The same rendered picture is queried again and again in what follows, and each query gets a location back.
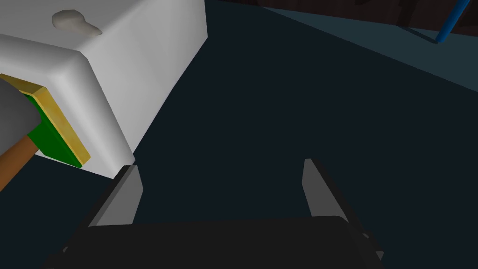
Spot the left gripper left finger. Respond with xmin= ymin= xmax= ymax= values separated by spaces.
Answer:
xmin=87 ymin=164 xmax=144 ymax=227

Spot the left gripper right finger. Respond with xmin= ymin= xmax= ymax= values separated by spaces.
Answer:
xmin=301 ymin=158 xmax=351 ymax=224

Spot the yellow and green sponge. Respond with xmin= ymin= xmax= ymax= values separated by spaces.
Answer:
xmin=0 ymin=73 xmax=92 ymax=170

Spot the white table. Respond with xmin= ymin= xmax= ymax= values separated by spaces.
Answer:
xmin=0 ymin=0 xmax=209 ymax=180

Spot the beige lumpy object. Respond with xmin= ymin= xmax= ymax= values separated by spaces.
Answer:
xmin=52 ymin=9 xmax=103 ymax=38

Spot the blue pole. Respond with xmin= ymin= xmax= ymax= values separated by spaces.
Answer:
xmin=435 ymin=0 xmax=471 ymax=44

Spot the grey tool with brown handle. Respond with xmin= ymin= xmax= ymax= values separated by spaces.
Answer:
xmin=0 ymin=78 xmax=42 ymax=193

